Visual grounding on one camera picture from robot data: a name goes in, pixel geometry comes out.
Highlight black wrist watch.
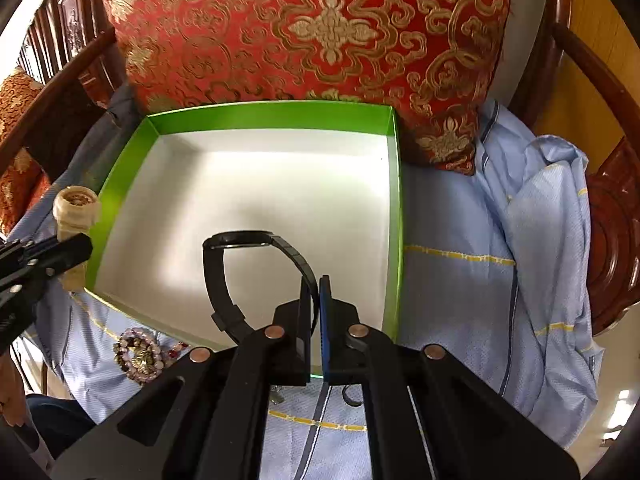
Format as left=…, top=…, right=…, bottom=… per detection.
left=203, top=230, right=320, bottom=344

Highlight white wrist watch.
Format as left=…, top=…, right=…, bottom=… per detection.
left=52, top=185, right=101, bottom=292

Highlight pink bead bracelet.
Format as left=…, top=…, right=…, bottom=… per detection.
left=112, top=327, right=189, bottom=386

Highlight person's hand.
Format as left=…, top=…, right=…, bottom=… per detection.
left=0, top=352, right=27, bottom=427

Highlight orange patterned side cushion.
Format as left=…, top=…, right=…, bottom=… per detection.
left=0, top=66, right=54, bottom=236

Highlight green white cardboard box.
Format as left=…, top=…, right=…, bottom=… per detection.
left=86, top=101, right=402, bottom=350

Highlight light blue striped cloth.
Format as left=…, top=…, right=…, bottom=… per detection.
left=9, top=84, right=603, bottom=479

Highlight red gold embroidered cushion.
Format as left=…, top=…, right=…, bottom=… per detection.
left=103, top=0, right=511, bottom=174

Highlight dark wooden chair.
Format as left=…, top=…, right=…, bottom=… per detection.
left=1, top=0, right=639, bottom=334

